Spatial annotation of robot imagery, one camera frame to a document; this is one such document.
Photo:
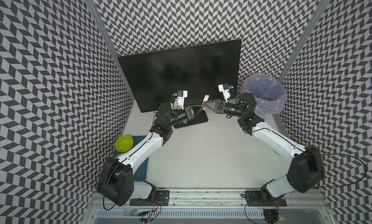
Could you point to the aluminium corner post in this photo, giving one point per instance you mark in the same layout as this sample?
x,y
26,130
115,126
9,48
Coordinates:
x,y
91,6
321,8

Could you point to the pink sticky strip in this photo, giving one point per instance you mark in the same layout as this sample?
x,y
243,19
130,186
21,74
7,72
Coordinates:
x,y
206,98

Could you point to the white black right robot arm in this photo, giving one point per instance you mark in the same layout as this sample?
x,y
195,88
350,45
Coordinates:
x,y
306,165

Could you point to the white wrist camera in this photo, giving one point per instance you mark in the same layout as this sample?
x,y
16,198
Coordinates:
x,y
179,98
225,90

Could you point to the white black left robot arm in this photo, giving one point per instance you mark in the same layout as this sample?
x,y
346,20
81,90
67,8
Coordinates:
x,y
116,182

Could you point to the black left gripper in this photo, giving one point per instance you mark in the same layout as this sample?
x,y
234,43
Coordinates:
x,y
190,113

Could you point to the blue bin with plastic liner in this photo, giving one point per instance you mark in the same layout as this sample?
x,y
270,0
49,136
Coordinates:
x,y
270,95

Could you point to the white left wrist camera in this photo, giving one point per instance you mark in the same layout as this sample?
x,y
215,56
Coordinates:
x,y
179,98

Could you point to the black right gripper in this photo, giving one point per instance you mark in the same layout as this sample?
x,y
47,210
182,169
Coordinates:
x,y
218,102

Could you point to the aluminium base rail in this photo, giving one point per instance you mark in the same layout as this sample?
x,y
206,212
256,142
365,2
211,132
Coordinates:
x,y
212,206

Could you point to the lime green bowl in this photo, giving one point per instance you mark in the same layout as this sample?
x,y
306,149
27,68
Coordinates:
x,y
124,144

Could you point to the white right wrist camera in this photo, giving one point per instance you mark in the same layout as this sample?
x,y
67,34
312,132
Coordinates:
x,y
225,90

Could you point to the black computer monitor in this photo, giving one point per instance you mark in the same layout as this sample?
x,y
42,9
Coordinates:
x,y
154,76

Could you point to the aluminium corner post left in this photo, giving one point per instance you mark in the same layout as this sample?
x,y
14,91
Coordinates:
x,y
91,6

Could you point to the aluminium corner post right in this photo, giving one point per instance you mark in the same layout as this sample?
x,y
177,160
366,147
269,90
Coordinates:
x,y
321,8

